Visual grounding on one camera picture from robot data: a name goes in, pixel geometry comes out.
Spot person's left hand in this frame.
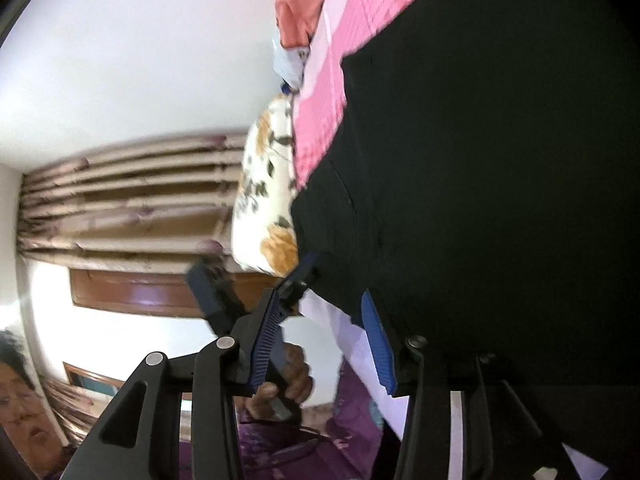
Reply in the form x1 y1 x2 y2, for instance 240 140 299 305
247 342 315 421

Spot pink checked bedsheet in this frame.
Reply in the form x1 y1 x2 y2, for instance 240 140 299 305
292 0 611 480

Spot black pants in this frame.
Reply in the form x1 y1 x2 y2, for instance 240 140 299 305
290 0 640 361

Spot person's head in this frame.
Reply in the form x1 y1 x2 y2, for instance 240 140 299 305
0 329 76 480

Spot purple floral garment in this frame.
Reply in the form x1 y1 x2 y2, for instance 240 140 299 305
235 355 406 480

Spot floral pillow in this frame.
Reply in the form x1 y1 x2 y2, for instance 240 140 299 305
231 94 301 277

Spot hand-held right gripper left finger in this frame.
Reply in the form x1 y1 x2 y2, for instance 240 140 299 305
65 287 301 480

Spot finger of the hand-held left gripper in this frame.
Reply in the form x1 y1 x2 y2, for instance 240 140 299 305
276 252 321 315

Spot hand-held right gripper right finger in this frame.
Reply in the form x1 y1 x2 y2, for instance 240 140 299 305
360 290 576 480

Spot beige patterned curtain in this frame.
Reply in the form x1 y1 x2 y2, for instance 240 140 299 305
17 132 251 276

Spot small wooden frame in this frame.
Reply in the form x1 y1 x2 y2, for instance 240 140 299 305
62 360 126 397

